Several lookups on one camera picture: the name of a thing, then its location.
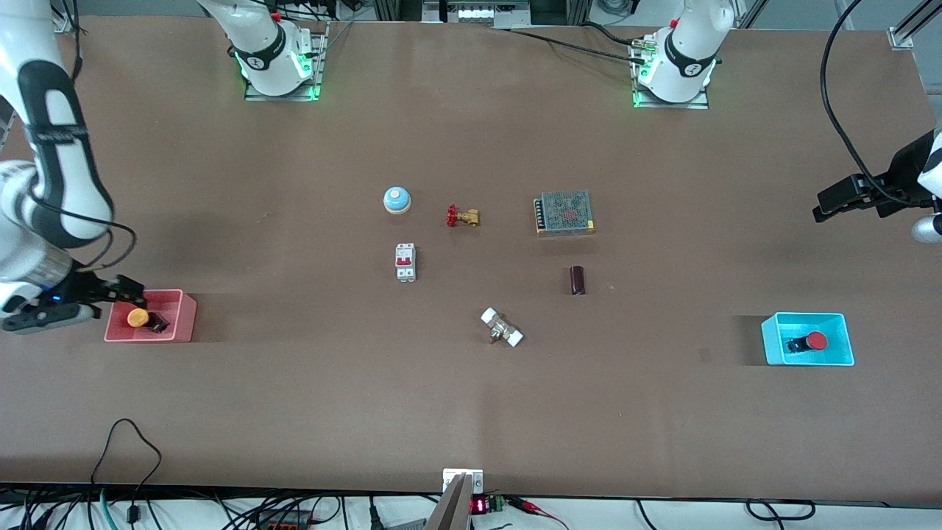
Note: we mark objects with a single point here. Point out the red alligator clip lead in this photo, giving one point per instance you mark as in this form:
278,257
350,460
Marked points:
533,508

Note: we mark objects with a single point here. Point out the grey aluminium bar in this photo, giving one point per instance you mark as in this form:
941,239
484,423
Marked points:
450,511

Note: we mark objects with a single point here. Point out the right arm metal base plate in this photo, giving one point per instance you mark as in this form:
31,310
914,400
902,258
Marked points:
283,97

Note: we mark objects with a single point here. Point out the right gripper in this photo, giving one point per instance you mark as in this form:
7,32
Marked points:
79,288

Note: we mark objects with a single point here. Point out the red digit display module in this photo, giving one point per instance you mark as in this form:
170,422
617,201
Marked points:
482,505

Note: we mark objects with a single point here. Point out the cyan plastic box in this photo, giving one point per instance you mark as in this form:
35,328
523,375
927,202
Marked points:
780,346

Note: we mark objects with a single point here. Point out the white circuit breaker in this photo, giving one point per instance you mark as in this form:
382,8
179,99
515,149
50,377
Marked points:
405,263

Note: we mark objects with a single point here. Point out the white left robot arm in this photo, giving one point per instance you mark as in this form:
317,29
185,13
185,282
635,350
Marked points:
688,51

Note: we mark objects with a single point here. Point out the yellow push button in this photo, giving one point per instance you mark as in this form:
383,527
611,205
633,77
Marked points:
137,318

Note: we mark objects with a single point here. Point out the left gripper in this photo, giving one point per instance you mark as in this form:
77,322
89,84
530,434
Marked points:
902,171

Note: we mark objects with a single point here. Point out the white metal mounting plate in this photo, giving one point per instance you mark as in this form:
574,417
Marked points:
475,478

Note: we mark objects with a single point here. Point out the aluminium frame profile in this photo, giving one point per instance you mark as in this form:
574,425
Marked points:
912,26

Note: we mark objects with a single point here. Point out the metal fitting with white caps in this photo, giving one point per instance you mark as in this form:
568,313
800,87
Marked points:
502,327

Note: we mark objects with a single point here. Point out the silver control box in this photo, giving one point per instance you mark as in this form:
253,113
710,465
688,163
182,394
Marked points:
475,13

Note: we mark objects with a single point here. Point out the pink plastic box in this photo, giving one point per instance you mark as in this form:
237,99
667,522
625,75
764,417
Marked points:
180,316

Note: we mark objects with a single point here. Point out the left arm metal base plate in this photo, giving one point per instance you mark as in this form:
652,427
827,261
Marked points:
670,105

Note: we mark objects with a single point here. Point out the blue service bell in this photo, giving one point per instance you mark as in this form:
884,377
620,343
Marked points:
397,199

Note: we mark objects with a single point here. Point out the red push button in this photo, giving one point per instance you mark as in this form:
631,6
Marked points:
815,341

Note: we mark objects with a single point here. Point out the dark brown capacitor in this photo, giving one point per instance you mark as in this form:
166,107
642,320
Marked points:
578,280

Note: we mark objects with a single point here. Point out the metal mesh power supply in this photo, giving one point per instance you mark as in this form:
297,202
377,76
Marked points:
565,213

